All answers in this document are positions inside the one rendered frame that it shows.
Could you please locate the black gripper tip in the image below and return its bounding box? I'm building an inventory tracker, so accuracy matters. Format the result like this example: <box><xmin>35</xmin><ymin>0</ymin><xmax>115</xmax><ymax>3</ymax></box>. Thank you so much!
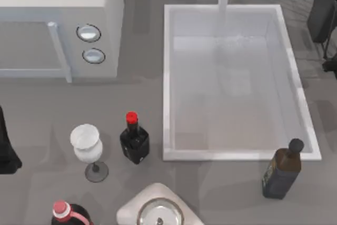
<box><xmin>0</xmin><ymin>105</ymin><xmax>23</xmax><ymax>175</ymax></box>

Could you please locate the large microwave knob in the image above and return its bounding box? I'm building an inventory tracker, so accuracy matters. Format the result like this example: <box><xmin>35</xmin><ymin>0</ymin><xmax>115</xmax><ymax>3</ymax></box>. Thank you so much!
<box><xmin>76</xmin><ymin>24</ymin><xmax>102</xmax><ymax>43</ymax></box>

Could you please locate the brown bottle with black cap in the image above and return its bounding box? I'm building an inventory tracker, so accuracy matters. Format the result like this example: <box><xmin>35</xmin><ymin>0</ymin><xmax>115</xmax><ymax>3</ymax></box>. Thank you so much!
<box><xmin>261</xmin><ymin>138</ymin><xmax>305</xmax><ymax>200</ymax></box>

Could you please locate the microwave door handle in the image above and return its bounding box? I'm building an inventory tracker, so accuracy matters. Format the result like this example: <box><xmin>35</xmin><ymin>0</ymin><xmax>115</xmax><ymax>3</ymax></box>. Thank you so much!
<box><xmin>47</xmin><ymin>21</ymin><xmax>73</xmax><ymax>83</ymax></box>

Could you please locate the pale microwave oven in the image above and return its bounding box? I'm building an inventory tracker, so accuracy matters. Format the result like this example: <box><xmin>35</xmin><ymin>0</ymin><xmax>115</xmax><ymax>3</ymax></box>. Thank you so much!
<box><xmin>0</xmin><ymin>0</ymin><xmax>125</xmax><ymax>83</ymax></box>

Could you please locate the small microwave knob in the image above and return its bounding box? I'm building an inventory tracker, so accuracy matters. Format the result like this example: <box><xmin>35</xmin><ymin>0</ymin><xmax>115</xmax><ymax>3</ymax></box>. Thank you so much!
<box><xmin>82</xmin><ymin>47</ymin><xmax>106</xmax><ymax>65</ymax></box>

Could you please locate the white wine glass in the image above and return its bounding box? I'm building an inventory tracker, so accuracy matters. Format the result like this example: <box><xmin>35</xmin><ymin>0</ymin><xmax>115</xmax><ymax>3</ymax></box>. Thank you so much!
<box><xmin>70</xmin><ymin>123</ymin><xmax>110</xmax><ymax>183</ymax></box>

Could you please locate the black bottle with red cap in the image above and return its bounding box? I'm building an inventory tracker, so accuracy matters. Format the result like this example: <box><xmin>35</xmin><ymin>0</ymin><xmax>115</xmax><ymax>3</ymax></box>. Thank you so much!
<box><xmin>120</xmin><ymin>111</ymin><xmax>150</xmax><ymax>165</ymax></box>

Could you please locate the dark bottle with pink cap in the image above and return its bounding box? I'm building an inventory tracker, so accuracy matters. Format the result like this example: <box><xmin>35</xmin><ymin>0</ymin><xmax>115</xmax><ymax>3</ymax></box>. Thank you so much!
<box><xmin>51</xmin><ymin>200</ymin><xmax>94</xmax><ymax>225</ymax></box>

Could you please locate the white sink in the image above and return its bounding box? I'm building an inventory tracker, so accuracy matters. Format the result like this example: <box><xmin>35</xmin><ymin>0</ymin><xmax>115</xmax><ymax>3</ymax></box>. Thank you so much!
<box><xmin>162</xmin><ymin>4</ymin><xmax>322</xmax><ymax>162</ymax></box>

